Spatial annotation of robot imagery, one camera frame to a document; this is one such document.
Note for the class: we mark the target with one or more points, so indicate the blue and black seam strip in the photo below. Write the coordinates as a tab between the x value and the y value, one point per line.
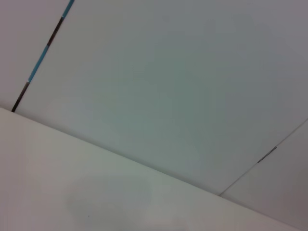
39	57

